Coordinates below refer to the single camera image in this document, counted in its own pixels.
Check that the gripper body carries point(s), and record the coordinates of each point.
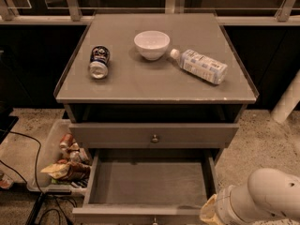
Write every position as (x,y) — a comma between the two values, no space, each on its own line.
(223,204)

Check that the grey drawer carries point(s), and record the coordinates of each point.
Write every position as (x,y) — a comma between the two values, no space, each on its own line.
(154,135)
(148,187)

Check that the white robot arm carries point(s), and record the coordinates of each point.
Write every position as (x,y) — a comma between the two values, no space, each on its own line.
(267,195)

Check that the grey drawer cabinet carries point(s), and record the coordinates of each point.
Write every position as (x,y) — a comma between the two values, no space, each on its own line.
(140,91)

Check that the grey top drawer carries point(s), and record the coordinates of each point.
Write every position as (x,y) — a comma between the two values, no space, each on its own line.
(154,135)

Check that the white pillar base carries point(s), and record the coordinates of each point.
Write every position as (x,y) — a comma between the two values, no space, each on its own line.
(288,101)

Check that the brown snack bag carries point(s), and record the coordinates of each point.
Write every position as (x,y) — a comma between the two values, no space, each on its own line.
(70,171)

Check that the clear plastic storage bin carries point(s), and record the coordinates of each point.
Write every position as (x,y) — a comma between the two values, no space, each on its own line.
(50,153)

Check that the white labelled plastic bottle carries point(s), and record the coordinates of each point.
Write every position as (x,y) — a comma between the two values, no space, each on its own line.
(200,65)

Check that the red-white can in bin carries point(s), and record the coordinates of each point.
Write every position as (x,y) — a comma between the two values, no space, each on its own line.
(66,141)

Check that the white ceramic bowl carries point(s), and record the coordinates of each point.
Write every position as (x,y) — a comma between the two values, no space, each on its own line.
(151,45)

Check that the blue soda can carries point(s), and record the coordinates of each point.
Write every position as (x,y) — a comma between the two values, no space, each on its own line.
(99,61)

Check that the metal window railing frame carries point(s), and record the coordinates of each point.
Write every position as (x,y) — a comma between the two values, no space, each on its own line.
(228,12)

